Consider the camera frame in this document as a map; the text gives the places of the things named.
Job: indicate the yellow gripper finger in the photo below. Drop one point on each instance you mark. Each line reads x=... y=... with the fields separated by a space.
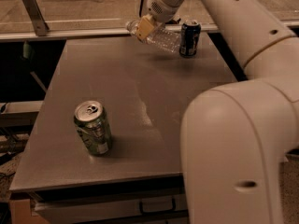
x=146 y=25

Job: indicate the grey side shelf rail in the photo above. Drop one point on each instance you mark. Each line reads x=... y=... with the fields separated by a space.
x=19 y=113

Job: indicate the green soda can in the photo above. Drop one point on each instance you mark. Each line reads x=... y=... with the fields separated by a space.
x=91 y=122

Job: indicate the clear plastic water bottle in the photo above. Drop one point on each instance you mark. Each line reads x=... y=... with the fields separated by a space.
x=163 y=39

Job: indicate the left metal bracket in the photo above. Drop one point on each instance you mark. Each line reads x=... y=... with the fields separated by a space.
x=35 y=15

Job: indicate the grey cabinet drawer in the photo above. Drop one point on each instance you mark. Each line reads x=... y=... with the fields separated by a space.
x=109 y=208

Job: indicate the blue soda can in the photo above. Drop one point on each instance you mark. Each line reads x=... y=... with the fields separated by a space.
x=190 y=32

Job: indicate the black drawer handle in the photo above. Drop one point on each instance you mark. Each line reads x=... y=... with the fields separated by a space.
x=158 y=205

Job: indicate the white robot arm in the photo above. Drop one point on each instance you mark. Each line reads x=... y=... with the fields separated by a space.
x=234 y=137

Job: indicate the metal window rail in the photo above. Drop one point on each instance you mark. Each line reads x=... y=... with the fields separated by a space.
x=90 y=33

